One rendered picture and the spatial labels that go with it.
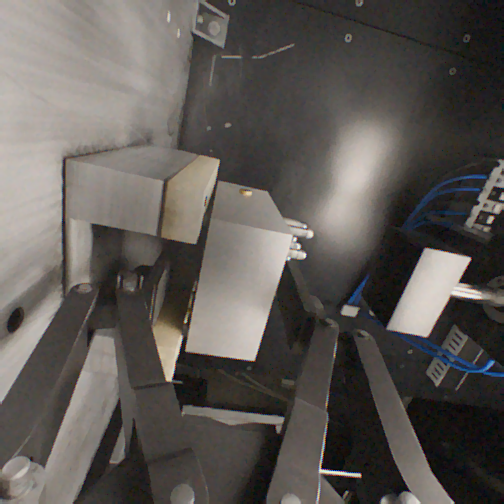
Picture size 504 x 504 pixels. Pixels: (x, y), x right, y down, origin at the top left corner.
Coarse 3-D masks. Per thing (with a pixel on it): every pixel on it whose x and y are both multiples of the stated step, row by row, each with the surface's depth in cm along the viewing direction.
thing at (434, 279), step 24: (384, 240) 31; (408, 240) 27; (432, 240) 29; (384, 264) 32; (408, 264) 32; (432, 264) 26; (456, 264) 26; (384, 288) 33; (408, 288) 26; (432, 288) 27; (456, 288) 29; (480, 288) 30; (384, 312) 30; (408, 312) 27; (432, 312) 28
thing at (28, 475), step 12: (12, 468) 7; (24, 468) 7; (36, 468) 8; (0, 480) 7; (12, 480) 7; (24, 480) 7; (36, 480) 8; (0, 492) 7; (12, 492) 7; (24, 492) 7; (36, 492) 7
